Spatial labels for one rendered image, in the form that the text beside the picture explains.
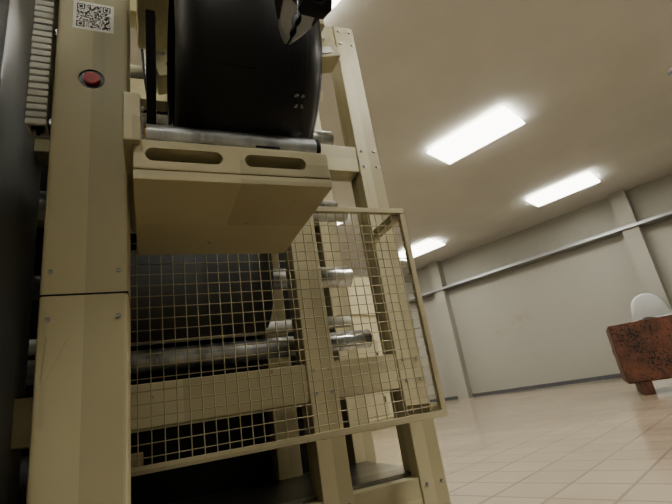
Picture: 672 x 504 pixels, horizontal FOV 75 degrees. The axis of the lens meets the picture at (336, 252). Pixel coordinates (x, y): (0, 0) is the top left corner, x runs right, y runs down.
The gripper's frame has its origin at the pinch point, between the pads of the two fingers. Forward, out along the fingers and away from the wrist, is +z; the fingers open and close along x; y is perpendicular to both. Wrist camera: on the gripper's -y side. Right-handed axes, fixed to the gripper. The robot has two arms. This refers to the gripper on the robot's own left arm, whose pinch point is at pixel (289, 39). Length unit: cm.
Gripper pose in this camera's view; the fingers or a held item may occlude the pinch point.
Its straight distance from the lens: 86.7
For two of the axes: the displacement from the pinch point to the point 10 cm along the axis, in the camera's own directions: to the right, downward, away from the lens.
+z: -3.4, 4.7, 8.1
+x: -9.2, 0.2, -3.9
